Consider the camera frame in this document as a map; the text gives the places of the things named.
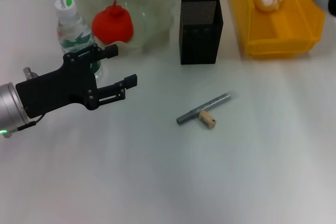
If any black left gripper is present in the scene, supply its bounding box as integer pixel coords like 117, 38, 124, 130
15, 44, 139, 119

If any red soft tomato toy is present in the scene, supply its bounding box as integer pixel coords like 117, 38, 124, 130
91, 0, 135, 44

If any clear bottle with green label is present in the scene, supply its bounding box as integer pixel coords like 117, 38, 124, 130
54, 0, 103, 80

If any translucent green fruit bowl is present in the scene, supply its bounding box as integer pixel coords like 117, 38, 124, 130
75, 0, 176, 56

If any black mesh pen holder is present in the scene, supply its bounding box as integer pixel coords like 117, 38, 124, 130
179, 0, 224, 65

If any grey marker pen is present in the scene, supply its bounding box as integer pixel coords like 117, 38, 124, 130
176, 91, 233, 125

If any small beige cork block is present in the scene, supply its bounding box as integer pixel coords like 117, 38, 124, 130
198, 110, 217, 130

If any yellow plastic bin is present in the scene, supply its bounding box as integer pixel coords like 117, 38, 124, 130
229, 0, 326, 59

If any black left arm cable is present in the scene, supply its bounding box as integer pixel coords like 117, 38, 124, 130
7, 113, 44, 135

